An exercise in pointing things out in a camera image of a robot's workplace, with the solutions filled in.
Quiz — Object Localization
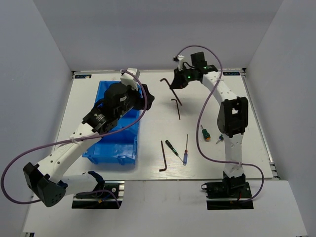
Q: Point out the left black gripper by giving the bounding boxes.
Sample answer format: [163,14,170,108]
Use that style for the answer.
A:
[115,83,155,119]

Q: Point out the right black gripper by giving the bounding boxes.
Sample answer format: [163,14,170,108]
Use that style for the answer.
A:
[169,66,196,89]

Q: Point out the brown hex key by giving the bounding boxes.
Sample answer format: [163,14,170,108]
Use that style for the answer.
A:
[170,99,181,120]
[159,140,167,172]
[159,78,183,106]

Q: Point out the brown hex key front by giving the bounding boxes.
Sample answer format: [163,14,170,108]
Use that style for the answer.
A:
[159,140,167,172]

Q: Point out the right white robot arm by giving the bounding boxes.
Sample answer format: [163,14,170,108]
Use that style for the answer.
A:
[170,52,248,197]

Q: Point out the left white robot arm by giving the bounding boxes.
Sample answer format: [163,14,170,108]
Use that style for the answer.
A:
[23,82,155,207]

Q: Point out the black green precision screwdriver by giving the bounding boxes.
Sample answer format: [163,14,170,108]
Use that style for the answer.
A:
[165,140,179,156]

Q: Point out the right table logo sticker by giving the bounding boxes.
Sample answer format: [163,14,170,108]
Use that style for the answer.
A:
[223,71,240,76]

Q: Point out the table logo sticker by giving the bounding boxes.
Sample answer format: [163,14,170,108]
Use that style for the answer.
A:
[223,71,240,76]
[75,74,92,79]

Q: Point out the blue plastic compartment bin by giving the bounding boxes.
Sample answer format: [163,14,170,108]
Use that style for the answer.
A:
[82,81,141,165]

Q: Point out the green orange stubby screwdriver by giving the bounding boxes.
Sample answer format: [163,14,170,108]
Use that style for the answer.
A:
[201,125,211,142]

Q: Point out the green stubby phillips screwdriver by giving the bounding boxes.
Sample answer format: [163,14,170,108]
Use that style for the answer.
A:
[216,134,224,144]

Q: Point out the left table logo sticker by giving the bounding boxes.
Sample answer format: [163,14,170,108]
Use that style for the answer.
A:
[75,74,92,79]

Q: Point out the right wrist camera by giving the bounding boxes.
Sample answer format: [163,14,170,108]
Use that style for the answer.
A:
[173,55,185,71]

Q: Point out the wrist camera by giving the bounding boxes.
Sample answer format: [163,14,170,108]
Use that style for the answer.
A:
[173,55,185,71]
[120,68,140,91]

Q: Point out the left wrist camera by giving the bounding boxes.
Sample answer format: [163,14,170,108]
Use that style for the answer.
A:
[120,68,140,91]

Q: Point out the blue handle red screwdriver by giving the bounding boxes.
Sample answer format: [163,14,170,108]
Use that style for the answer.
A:
[183,134,189,165]

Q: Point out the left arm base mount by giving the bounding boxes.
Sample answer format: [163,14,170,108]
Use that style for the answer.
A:
[72,181,125,209]

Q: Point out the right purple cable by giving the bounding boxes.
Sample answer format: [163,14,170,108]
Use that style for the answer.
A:
[177,45,264,203]

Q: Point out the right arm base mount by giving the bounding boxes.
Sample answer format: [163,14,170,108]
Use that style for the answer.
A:
[201,178,254,210]

